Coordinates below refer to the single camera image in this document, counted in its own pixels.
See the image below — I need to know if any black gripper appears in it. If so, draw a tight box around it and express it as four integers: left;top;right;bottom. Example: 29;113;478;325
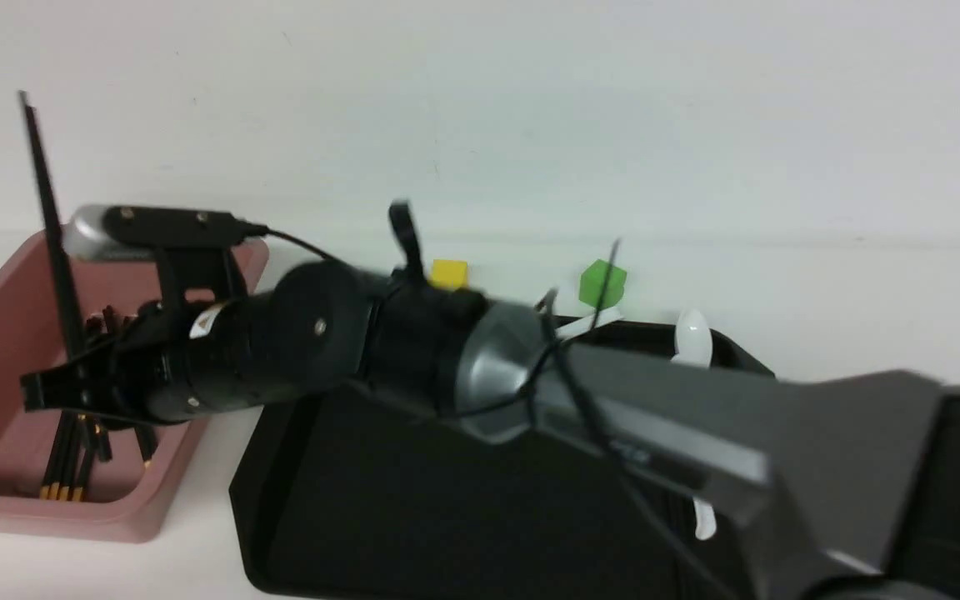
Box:
20;244;281;426

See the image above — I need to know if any black chopstick gold band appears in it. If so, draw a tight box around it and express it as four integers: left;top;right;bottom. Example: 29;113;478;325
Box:
17;90;85;358

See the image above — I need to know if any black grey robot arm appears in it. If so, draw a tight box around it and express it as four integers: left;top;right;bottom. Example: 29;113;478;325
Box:
20;249;960;599

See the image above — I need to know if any black chopstick in bin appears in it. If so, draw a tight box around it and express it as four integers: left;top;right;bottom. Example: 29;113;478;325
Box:
38;412;83;502
69;424;102;503
133;424;158;468

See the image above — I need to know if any black plastic tray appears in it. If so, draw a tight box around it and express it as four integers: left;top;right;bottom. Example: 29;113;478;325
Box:
228;315;960;600

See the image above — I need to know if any pink plastic bin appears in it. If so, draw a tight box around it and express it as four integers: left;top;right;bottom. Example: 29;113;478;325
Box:
0;232;207;543

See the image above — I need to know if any yellow cube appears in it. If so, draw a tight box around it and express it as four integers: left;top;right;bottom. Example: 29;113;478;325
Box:
429;259;469;290

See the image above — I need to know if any green cube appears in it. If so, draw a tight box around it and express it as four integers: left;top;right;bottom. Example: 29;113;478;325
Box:
577;259;628;310

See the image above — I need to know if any white spoon on rim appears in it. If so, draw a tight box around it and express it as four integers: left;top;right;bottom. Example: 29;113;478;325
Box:
671;308;713;369

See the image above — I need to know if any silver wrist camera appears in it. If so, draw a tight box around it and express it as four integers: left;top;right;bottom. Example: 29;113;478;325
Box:
62;204;270;263

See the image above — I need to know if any white spoon long handle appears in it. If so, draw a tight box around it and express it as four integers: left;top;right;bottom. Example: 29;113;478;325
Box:
555;305;624;339

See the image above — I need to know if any black cable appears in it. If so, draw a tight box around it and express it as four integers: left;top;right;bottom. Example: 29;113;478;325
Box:
263;200;731;600

